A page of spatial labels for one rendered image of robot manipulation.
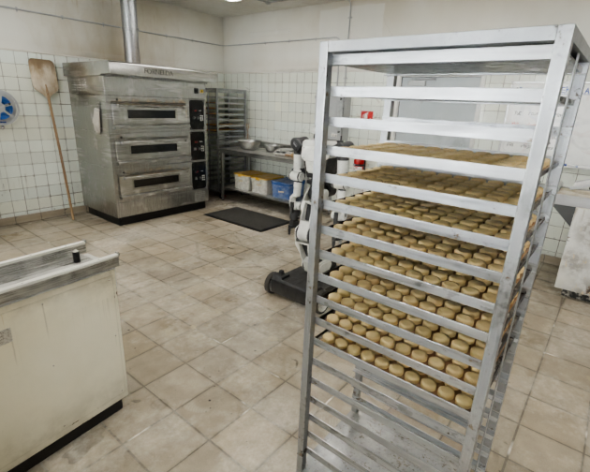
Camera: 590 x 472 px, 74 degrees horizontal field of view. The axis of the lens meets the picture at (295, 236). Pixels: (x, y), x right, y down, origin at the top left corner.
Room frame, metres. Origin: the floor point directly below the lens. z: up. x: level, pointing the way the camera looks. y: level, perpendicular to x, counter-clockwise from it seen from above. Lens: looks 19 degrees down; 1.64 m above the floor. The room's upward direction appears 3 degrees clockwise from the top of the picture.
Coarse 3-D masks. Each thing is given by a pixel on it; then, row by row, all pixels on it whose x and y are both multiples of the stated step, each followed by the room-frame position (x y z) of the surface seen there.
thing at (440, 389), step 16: (336, 336) 1.36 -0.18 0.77; (352, 352) 1.24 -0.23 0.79; (368, 352) 1.23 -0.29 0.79; (384, 368) 1.16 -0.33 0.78; (400, 368) 1.15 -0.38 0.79; (416, 384) 1.09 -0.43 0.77; (432, 384) 1.07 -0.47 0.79; (448, 384) 1.08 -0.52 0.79; (448, 400) 1.02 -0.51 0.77; (464, 400) 1.01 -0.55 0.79
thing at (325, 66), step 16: (320, 48) 1.30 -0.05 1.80; (320, 64) 1.30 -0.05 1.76; (320, 80) 1.30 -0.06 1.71; (320, 96) 1.29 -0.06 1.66; (320, 112) 1.29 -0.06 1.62; (320, 128) 1.29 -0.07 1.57; (320, 144) 1.29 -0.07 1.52; (320, 160) 1.28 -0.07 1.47; (320, 176) 1.29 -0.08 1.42; (320, 192) 1.29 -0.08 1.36; (320, 208) 1.30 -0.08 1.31; (320, 224) 1.30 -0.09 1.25; (304, 320) 1.30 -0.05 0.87; (304, 336) 1.30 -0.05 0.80; (304, 352) 1.30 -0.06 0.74; (304, 368) 1.29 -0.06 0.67; (304, 384) 1.29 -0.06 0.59; (304, 400) 1.29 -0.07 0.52; (304, 416) 1.28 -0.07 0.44; (304, 432) 1.29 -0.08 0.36; (304, 448) 1.29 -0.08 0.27; (304, 464) 1.30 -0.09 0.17
